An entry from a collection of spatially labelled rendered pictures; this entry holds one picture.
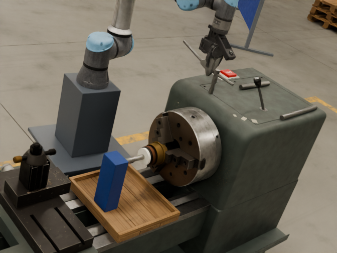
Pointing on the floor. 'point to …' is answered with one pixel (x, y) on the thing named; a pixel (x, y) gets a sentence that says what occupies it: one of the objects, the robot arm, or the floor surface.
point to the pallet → (324, 13)
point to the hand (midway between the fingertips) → (209, 74)
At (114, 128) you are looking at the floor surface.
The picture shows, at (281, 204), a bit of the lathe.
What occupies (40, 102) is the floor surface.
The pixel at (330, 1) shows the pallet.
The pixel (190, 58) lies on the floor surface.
